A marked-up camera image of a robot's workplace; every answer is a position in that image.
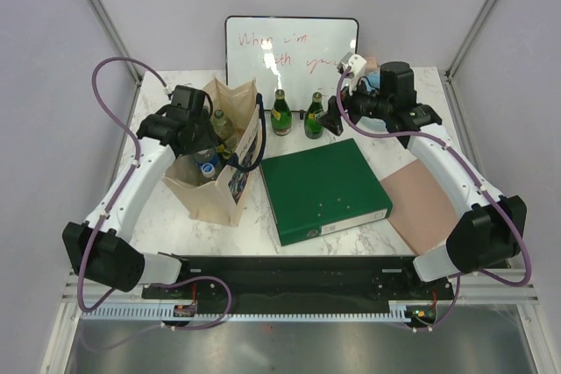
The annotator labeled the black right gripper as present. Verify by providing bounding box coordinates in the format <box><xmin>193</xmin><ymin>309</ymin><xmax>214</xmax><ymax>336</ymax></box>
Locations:
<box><xmin>316</xmin><ymin>70</ymin><xmax>393</xmax><ymax>136</ymax></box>

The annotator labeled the blue-label water bottle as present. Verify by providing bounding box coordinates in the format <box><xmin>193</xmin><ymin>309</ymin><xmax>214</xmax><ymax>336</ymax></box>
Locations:
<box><xmin>200</xmin><ymin>162</ymin><xmax>222</xmax><ymax>184</ymax></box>
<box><xmin>194</xmin><ymin>148</ymin><xmax>220</xmax><ymax>167</ymax></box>

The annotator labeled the clear glass bottle green cap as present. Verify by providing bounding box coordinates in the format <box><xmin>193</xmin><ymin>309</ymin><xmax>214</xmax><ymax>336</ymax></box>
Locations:
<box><xmin>213</xmin><ymin>109</ymin><xmax>235</xmax><ymax>141</ymax></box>

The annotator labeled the beige canvas tote bag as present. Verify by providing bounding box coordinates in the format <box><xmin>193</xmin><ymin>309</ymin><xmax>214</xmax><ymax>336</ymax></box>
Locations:
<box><xmin>163</xmin><ymin>79</ymin><xmax>266</xmax><ymax>226</ymax></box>

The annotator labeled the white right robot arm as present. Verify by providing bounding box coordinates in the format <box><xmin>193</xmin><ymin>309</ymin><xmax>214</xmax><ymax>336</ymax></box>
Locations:
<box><xmin>318</xmin><ymin>53</ymin><xmax>532</xmax><ymax>299</ymax></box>

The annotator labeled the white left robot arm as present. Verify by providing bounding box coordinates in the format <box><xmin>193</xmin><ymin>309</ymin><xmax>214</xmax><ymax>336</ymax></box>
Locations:
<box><xmin>62</xmin><ymin>86</ymin><xmax>217</xmax><ymax>298</ymax></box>

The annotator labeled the small pink cube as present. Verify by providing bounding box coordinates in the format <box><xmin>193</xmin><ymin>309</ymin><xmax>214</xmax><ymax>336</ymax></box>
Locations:
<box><xmin>365</xmin><ymin>56</ymin><xmax>379</xmax><ymax>72</ymax></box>

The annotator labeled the white dry-erase board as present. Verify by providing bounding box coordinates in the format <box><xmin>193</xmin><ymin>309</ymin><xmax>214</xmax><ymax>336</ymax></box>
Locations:
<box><xmin>224</xmin><ymin>16</ymin><xmax>359</xmax><ymax>111</ymax></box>

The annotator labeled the pink cardboard sheet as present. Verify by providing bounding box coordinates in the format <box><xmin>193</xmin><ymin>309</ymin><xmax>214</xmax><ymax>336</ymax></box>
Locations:
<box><xmin>381</xmin><ymin>159</ymin><xmax>459</xmax><ymax>255</ymax></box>

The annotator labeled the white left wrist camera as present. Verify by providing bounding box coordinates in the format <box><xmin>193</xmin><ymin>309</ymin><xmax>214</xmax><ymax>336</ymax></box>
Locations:
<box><xmin>163</xmin><ymin>85</ymin><xmax>173</xmax><ymax>97</ymax></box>

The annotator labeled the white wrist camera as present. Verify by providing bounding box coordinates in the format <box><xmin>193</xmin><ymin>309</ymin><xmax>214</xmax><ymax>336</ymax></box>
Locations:
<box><xmin>337</xmin><ymin>53</ymin><xmax>367</xmax><ymax>93</ymax></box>
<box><xmin>163</xmin><ymin>85</ymin><xmax>173</xmax><ymax>97</ymax></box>

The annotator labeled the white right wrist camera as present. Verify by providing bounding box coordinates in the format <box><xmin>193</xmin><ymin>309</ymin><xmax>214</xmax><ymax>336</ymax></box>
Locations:
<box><xmin>337</xmin><ymin>53</ymin><xmax>367</xmax><ymax>93</ymax></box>

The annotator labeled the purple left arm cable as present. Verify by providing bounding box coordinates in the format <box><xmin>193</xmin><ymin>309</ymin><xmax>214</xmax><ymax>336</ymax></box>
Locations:
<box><xmin>76</xmin><ymin>56</ymin><xmax>172</xmax><ymax>314</ymax></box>

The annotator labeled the green ring binder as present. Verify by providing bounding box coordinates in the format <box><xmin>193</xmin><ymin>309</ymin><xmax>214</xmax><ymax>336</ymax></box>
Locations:
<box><xmin>260</xmin><ymin>138</ymin><xmax>393</xmax><ymax>246</ymax></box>

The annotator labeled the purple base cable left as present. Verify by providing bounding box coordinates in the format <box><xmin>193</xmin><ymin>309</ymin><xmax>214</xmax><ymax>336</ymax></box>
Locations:
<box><xmin>81</xmin><ymin>275</ymin><xmax>234</xmax><ymax>353</ymax></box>

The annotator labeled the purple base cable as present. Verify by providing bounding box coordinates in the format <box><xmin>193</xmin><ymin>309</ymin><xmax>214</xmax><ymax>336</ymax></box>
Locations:
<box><xmin>81</xmin><ymin>275</ymin><xmax>234</xmax><ymax>353</ymax></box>
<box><xmin>389</xmin><ymin>286</ymin><xmax>461</xmax><ymax>334</ymax></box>

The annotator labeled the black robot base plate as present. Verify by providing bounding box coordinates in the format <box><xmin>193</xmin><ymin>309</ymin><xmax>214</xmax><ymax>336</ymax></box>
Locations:
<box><xmin>142</xmin><ymin>256</ymin><xmax>453</xmax><ymax>314</ymax></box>

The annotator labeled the white slotted cable duct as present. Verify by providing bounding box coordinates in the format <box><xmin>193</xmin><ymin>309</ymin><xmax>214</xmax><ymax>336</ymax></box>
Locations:
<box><xmin>82</xmin><ymin>300</ymin><xmax>414</xmax><ymax>323</ymax></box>

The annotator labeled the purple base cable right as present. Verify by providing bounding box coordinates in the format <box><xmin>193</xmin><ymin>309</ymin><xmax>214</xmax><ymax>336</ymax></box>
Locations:
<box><xmin>389</xmin><ymin>286</ymin><xmax>461</xmax><ymax>334</ymax></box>

